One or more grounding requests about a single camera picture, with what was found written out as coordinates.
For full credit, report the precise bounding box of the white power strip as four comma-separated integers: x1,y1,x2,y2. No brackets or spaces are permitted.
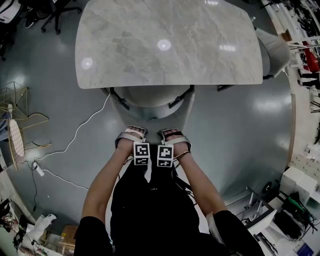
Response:
31,161,45,177

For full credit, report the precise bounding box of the white storage cabinet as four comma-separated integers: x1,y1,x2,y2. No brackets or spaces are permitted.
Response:
279,166,320,203

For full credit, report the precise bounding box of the white plastic bag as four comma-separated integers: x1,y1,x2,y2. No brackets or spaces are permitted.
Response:
26,213,58,248

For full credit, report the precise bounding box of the person's right hand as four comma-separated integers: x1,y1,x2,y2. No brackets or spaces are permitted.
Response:
162,127,186,145

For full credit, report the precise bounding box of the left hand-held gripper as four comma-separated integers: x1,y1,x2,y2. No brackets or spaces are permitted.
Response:
114,126,151,167

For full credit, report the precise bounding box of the person's left forearm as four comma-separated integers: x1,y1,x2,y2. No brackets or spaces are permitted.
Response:
81,146,136,221

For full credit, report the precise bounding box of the red cloth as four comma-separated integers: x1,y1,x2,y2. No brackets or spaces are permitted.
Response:
302,41,320,72

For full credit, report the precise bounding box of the white desk with metal frame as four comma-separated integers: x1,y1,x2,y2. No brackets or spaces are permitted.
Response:
241,186,278,231

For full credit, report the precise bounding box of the gold wire frame stand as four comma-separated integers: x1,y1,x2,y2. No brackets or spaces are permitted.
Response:
0,81,52,151

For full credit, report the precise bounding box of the blue box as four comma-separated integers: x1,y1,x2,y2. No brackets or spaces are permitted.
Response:
293,242,315,256

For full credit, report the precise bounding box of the small black wheel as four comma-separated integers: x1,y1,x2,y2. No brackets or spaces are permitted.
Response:
261,181,273,195

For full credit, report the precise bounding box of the black equipment pile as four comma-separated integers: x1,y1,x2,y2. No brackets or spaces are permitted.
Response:
278,191,317,238

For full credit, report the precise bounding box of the person's right forearm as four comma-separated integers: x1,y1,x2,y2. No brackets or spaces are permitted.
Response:
173,149,225,216

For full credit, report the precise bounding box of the white box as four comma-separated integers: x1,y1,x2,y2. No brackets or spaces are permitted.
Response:
0,0,20,24

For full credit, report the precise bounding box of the brown cardboard box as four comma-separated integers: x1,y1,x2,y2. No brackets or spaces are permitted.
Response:
59,224,80,255

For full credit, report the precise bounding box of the thin wrist bangle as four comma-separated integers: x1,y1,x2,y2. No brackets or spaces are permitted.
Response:
173,149,192,161

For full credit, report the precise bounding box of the oval wire grid panel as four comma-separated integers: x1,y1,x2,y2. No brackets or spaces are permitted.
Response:
7,118,27,171

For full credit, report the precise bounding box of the black mesh office chair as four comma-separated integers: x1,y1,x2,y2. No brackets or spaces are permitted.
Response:
23,0,83,36

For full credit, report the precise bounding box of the grey chair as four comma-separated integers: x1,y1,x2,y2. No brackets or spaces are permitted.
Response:
99,84,196,138
254,27,292,80

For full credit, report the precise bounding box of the person's black clothing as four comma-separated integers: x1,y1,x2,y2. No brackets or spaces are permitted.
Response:
76,159,258,256

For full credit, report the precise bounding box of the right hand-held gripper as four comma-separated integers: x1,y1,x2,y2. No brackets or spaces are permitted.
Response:
157,127,193,168

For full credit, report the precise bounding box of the person's left hand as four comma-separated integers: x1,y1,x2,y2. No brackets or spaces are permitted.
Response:
119,125,146,149

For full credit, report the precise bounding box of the grey marble table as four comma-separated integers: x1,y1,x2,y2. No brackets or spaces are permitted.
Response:
74,0,264,90

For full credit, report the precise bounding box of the rack of dark shoes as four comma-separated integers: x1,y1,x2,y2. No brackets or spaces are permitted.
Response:
293,0,320,36

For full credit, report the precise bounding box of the white power cable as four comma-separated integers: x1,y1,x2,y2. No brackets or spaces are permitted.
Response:
42,169,90,191
33,93,111,161

